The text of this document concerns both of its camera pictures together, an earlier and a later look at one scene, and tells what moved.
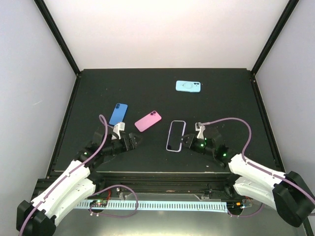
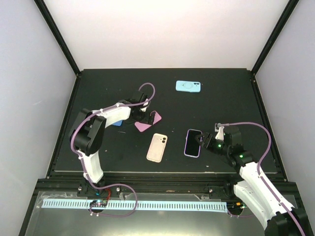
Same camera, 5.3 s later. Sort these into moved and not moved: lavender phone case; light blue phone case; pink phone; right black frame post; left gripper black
Moved: lavender phone case; left gripper black
Not moved: light blue phone case; pink phone; right black frame post
